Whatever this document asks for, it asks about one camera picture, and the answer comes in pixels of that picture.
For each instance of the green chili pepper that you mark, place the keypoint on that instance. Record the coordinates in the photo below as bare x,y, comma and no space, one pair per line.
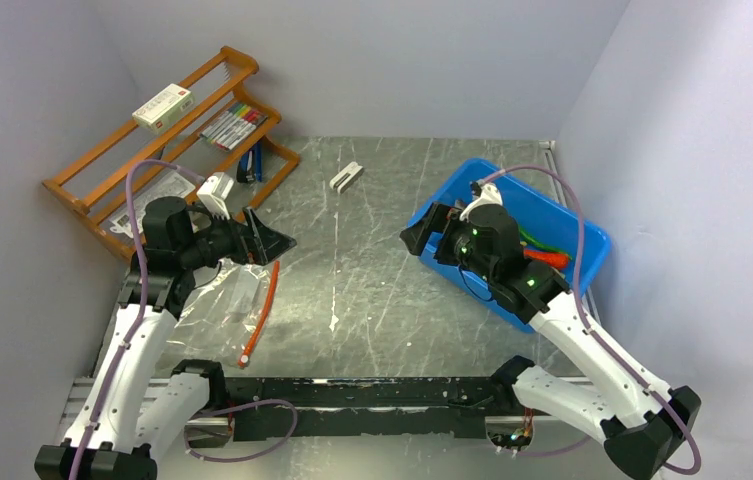
534,243

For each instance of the white staple box on top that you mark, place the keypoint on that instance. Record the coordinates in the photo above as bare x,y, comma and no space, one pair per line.
163,110

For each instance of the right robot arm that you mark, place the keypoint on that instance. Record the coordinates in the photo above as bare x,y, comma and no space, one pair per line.
638,418

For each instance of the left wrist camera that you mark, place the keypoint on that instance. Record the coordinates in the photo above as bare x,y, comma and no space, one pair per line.
214,192

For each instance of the red chili pepper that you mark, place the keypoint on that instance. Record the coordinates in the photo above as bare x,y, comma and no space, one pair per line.
555,259

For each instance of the white plastic clip block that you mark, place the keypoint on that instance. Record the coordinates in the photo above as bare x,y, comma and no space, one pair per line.
346,177

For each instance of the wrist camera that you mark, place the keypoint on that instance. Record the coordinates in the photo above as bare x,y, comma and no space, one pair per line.
484,193
214,192

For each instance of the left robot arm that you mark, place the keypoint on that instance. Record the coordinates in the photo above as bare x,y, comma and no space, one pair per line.
114,436

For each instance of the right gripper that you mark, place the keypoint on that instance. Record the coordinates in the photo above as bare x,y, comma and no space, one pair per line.
435,221

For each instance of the blue plastic bin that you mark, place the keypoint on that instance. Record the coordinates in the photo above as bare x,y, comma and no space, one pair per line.
543,217

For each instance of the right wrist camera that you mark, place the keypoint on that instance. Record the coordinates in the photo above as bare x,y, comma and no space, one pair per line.
484,193

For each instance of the blue black stapler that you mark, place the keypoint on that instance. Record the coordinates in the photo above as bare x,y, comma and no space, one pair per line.
249,169

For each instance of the pack of colour markers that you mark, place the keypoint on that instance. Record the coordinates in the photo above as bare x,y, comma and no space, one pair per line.
233,126

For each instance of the clear zip top bag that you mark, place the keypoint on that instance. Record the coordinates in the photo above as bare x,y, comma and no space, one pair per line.
225,321

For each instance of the wooden shelf rack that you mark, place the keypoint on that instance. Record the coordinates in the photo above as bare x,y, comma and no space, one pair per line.
239,66

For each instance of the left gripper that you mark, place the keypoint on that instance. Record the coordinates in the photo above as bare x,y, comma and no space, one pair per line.
256,240

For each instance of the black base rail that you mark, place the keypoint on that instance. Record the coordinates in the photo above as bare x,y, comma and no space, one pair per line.
262,408

